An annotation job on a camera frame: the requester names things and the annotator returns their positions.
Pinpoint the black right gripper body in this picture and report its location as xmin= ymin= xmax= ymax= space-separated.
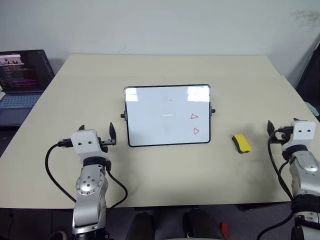
xmin=269 ymin=125 xmax=294 ymax=146

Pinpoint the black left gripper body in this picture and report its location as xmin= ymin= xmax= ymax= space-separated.
xmin=96 ymin=136 xmax=118 ymax=154

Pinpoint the yellow and black eraser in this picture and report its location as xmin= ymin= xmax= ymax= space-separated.
xmin=231 ymin=133 xmax=253 ymax=154

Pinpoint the pale teal cloth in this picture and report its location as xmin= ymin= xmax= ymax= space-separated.
xmin=304 ymin=101 xmax=320 ymax=117

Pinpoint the black chair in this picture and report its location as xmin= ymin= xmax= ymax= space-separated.
xmin=294 ymin=37 xmax=320 ymax=114

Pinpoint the black framed tabletop whiteboard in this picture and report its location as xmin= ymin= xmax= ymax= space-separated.
xmin=120 ymin=83 xmax=217 ymax=148

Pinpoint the open laptop with dark screen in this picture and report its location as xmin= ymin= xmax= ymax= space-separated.
xmin=0 ymin=49 xmax=56 ymax=128

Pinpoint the dark rounded shape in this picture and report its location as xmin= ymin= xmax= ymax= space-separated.
xmin=125 ymin=211 xmax=155 ymax=240

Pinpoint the dark shoe with white sole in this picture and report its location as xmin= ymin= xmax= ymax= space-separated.
xmin=46 ymin=230 xmax=68 ymax=240

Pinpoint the small red object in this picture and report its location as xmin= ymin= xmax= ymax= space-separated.
xmin=219 ymin=221 xmax=229 ymax=239

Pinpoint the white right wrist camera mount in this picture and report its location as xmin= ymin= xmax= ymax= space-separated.
xmin=292 ymin=120 xmax=315 ymax=147

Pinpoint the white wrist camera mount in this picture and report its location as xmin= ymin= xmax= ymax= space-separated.
xmin=69 ymin=129 xmax=109 ymax=161
xmin=292 ymin=120 xmax=315 ymax=147

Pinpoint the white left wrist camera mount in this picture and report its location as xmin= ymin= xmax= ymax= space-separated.
xmin=69 ymin=129 xmax=109 ymax=161

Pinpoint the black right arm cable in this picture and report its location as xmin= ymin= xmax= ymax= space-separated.
xmin=257 ymin=129 xmax=299 ymax=240

